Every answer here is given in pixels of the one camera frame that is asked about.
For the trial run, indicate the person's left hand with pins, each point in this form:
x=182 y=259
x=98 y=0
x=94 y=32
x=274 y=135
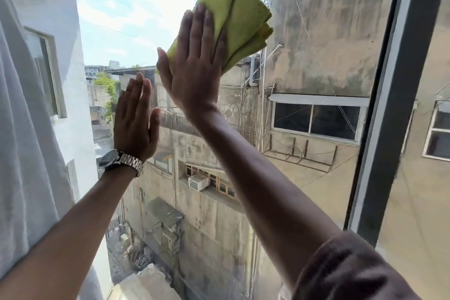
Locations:
x=135 y=131

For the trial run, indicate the person's right hand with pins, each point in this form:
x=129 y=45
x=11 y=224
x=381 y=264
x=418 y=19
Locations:
x=190 y=74

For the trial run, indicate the person's left middle finger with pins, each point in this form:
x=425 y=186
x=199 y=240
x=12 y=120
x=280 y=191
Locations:
x=138 y=90

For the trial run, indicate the person's right little finger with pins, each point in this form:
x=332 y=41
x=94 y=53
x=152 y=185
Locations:
x=221 y=48

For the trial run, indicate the person's right thumb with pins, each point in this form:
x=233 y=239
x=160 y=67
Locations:
x=164 y=62

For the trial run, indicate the person's left thumb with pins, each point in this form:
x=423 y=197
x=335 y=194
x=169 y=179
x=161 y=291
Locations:
x=155 y=125

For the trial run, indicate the person's right middle finger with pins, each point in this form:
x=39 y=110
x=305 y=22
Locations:
x=200 y=29

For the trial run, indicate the person's left little finger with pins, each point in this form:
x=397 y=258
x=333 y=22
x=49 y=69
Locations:
x=119 y=104

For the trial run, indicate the yellow-green microfibre cloth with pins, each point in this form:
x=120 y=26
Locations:
x=239 y=11

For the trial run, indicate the person's left forearm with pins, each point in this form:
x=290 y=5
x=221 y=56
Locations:
x=66 y=236

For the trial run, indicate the person's right forearm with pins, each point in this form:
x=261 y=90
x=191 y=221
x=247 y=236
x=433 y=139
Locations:
x=260 y=183

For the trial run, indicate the green tree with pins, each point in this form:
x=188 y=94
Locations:
x=107 y=88

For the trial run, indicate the white outdoor condenser unit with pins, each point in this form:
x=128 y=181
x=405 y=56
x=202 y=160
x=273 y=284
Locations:
x=255 y=69

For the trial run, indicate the silver metal wristwatch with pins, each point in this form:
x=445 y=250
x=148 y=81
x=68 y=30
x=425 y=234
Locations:
x=123 y=162

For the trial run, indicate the white building with window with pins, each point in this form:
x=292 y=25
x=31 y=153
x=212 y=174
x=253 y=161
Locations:
x=70 y=74

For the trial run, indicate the white window air conditioner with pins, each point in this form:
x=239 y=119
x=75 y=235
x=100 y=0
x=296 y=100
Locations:
x=198 y=182

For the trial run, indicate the weathered beige concrete building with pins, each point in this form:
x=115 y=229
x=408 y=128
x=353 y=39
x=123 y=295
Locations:
x=327 y=46

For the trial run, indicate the white sheer curtain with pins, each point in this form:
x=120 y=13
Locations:
x=24 y=152

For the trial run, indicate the white-framed sliding building window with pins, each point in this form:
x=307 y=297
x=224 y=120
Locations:
x=320 y=118

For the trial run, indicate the white-framed small building window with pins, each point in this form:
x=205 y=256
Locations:
x=439 y=131

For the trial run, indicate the brown shirt sleeve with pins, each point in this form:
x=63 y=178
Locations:
x=351 y=271

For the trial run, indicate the metal wall bracket rack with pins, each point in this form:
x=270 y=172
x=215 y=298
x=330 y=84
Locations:
x=298 y=157

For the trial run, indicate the dark grey window frame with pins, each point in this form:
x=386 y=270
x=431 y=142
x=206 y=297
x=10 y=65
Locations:
x=383 y=99

